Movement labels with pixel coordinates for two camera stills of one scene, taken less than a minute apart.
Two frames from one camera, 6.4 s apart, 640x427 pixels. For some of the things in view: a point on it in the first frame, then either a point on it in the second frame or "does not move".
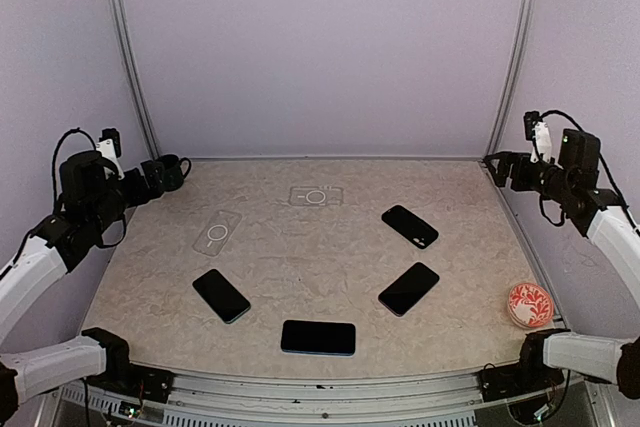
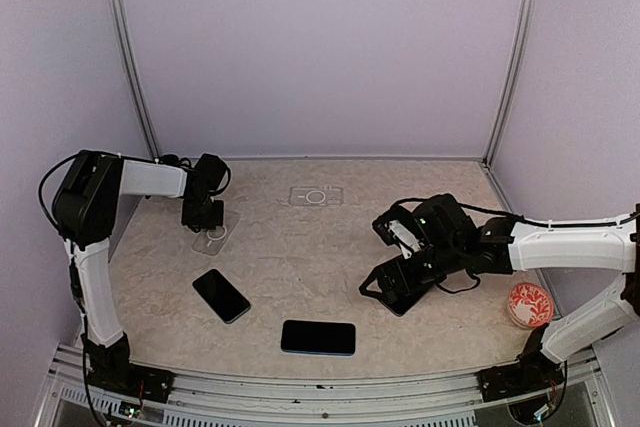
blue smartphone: [318, 337] does not move
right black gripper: [521, 160] -> [387, 272]
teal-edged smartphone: [228, 303] does not move
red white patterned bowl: [530, 305] does not move
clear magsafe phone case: [217, 233] does not move
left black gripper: [141, 194] -> [217, 220]
